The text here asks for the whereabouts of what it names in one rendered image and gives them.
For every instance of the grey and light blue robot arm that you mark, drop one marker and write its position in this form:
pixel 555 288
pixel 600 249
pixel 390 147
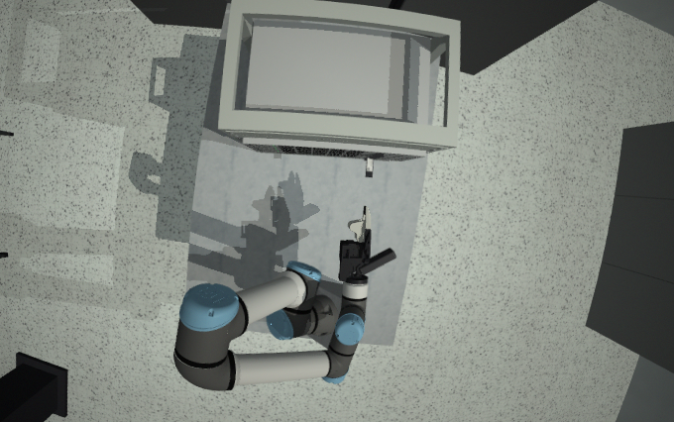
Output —
pixel 211 316

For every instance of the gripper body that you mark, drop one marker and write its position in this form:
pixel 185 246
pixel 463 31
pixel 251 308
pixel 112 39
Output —
pixel 356 254

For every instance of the white server rack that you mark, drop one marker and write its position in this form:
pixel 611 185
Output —
pixel 314 69

